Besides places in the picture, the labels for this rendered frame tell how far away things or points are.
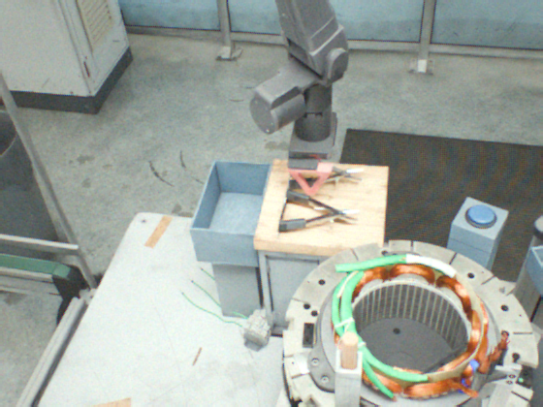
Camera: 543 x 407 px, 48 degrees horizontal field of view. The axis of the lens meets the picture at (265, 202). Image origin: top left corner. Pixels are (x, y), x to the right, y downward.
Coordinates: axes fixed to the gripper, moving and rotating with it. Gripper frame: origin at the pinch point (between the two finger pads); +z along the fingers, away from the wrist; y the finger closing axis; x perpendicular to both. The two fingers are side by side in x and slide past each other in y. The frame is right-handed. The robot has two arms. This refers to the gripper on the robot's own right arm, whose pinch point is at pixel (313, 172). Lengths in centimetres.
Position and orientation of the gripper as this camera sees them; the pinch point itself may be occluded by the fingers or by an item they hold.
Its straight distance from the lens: 103.5
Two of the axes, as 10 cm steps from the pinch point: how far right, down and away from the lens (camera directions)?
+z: 0.6, 7.0, 7.1
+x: 9.8, 0.8, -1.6
